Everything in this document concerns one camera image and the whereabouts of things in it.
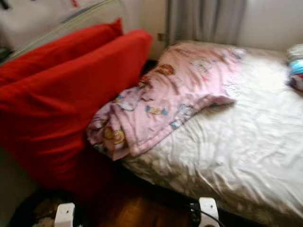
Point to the plain beige pillow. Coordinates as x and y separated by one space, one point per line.
296 52

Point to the large red cushion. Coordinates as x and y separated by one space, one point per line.
61 49
66 106

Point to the pink cartoon print blanket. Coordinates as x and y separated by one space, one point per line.
170 87

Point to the grey metal frame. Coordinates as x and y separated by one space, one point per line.
71 23

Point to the bed with beige floral sheet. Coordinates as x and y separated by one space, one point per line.
232 142

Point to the red white blue bolster pillow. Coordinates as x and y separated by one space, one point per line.
296 75

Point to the grey curtain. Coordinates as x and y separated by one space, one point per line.
206 21

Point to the brown wall socket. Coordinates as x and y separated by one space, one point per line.
161 37

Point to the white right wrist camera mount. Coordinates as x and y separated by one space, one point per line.
209 211

